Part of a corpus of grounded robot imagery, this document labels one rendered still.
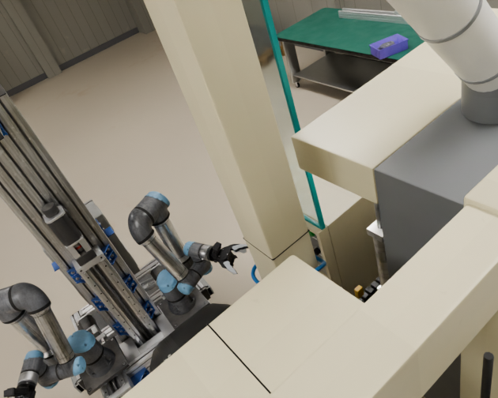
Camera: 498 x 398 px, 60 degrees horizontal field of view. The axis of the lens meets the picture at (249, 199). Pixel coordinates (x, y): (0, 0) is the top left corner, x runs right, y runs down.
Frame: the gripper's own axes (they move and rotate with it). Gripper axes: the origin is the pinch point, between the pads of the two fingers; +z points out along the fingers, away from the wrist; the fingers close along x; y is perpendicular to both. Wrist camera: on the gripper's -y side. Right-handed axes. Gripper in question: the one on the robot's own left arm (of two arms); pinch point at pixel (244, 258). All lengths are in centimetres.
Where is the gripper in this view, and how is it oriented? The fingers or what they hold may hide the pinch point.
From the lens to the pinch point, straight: 199.2
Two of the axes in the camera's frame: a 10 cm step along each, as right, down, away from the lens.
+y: 3.5, 6.5, 6.8
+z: 8.4, 1.2, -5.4
